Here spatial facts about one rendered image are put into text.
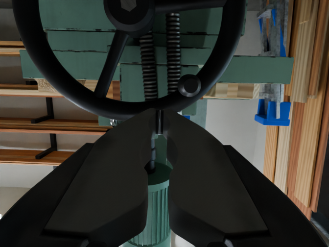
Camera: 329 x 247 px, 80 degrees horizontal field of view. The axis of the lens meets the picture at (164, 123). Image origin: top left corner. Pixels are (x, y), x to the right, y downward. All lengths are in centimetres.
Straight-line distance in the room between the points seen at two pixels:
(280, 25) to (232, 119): 192
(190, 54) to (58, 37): 29
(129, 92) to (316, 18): 163
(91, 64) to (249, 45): 276
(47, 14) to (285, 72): 53
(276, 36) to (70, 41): 110
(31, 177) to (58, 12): 362
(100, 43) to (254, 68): 34
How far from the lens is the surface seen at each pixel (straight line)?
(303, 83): 181
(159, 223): 71
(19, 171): 408
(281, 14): 141
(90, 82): 64
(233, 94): 67
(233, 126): 309
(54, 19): 52
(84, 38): 49
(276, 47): 133
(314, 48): 183
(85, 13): 49
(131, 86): 36
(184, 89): 21
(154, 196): 64
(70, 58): 49
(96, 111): 28
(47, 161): 312
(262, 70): 51
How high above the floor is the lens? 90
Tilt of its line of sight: 13 degrees up
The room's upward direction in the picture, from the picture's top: 179 degrees counter-clockwise
